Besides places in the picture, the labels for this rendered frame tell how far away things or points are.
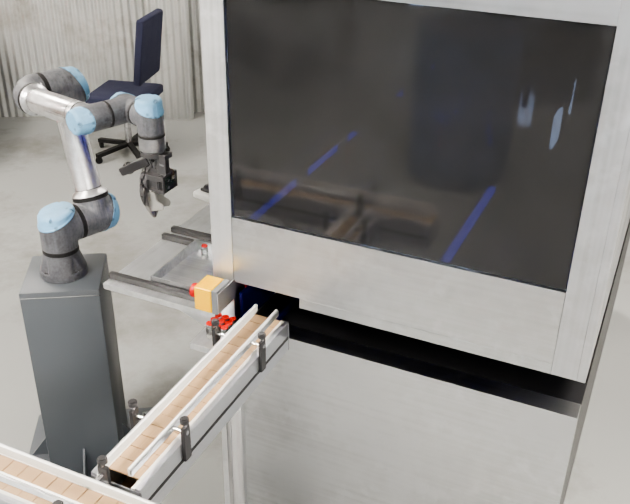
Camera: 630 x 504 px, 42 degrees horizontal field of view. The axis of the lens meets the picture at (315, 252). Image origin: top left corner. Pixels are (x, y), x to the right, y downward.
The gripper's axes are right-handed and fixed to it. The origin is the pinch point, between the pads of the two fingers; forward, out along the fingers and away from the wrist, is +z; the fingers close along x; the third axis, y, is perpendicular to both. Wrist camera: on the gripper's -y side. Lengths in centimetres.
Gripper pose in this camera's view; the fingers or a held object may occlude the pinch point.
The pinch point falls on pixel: (152, 212)
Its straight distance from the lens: 245.9
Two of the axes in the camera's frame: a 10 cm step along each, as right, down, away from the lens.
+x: 4.2, -4.3, 8.0
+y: 9.1, 2.1, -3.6
